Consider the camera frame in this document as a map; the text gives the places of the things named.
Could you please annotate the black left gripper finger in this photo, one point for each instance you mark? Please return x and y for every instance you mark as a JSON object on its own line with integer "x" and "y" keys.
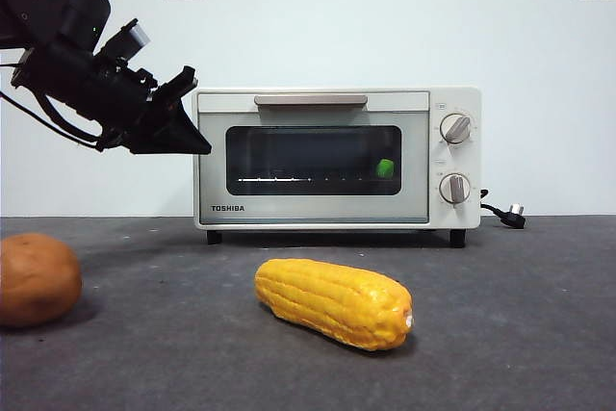
{"x": 159, "y": 144}
{"x": 185, "y": 124}

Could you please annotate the glass oven door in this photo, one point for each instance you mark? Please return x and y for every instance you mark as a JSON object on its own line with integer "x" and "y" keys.
{"x": 313, "y": 211}

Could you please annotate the purple eggplant with green stem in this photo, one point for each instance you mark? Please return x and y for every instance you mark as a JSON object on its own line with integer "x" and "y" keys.
{"x": 385, "y": 169}

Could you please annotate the beige oven knob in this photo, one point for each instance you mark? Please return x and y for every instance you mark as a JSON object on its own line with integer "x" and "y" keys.
{"x": 455, "y": 129}
{"x": 454, "y": 188}

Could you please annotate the white toaster oven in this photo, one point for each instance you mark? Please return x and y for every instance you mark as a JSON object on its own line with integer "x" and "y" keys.
{"x": 457, "y": 161}

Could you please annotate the brown potato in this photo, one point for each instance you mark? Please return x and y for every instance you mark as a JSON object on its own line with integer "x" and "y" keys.
{"x": 36, "y": 281}

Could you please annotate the yellow corn cob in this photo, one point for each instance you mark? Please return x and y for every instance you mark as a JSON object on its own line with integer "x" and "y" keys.
{"x": 332, "y": 302}

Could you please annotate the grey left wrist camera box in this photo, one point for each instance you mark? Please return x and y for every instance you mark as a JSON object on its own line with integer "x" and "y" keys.
{"x": 130, "y": 40}

